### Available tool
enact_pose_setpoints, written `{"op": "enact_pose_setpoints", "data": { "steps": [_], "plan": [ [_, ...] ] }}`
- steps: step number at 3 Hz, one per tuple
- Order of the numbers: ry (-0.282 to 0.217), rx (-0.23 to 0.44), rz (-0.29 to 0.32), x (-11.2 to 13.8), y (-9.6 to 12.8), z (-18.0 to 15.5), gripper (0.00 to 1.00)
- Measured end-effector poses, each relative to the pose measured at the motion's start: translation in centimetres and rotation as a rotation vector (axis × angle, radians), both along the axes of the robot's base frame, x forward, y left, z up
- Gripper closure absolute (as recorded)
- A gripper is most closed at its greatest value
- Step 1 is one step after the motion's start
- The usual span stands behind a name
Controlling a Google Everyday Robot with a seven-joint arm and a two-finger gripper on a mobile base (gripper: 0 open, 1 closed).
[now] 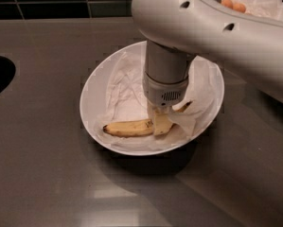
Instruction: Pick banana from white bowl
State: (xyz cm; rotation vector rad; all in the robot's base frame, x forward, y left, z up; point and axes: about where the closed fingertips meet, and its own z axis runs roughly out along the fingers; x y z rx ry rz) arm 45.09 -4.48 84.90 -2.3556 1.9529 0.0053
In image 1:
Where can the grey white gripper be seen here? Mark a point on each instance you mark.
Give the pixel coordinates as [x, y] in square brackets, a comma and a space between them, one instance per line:
[164, 92]

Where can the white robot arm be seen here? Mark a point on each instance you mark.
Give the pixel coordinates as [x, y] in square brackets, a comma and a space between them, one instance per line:
[248, 46]

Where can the yellow banana with sticker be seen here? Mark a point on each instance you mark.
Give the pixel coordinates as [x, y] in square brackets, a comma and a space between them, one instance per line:
[136, 128]

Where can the large white bowl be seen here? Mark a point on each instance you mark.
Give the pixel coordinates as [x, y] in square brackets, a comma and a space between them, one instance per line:
[93, 96]

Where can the orange fruit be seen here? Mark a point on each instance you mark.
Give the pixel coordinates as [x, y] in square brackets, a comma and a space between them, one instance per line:
[227, 3]
[239, 7]

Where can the white paper bowl liner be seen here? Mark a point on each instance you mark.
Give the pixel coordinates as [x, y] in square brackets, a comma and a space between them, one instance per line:
[125, 101]

